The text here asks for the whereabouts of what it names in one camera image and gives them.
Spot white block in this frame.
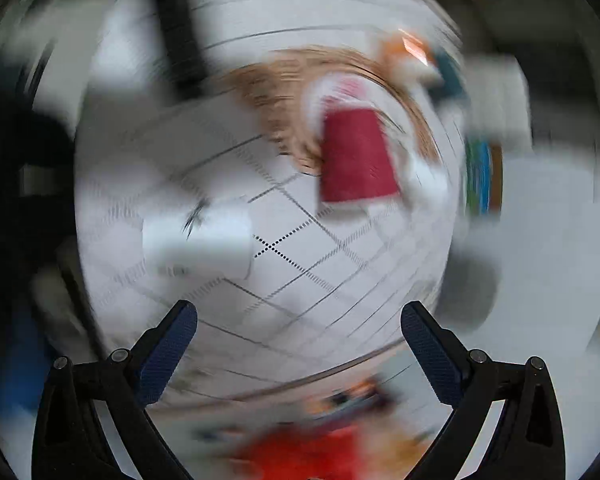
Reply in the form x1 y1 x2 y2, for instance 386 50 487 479
462 55 531 146

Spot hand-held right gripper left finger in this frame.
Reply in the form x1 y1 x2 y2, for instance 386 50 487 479
31 300 199 480

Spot orange and white object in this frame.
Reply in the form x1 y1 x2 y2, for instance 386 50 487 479
377 30 438 83

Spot red object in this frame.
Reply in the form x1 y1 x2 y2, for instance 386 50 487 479
235 422 366 480

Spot brown woven basket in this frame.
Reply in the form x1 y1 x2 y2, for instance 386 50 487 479
230 47 443 176

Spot red cup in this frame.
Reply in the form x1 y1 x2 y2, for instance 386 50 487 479
319 109 399 206

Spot white grid tablecloth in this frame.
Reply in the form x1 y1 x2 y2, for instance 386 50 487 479
74 0 468 401

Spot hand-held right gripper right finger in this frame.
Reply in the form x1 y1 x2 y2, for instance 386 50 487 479
400 301 566 480

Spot white box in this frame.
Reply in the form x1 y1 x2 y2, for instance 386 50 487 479
142 202 255 278

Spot black pole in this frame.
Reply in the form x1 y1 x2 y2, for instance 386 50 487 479
147 0 216 101

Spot colourful striped object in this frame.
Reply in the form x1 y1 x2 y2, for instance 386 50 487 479
462 137 505 218

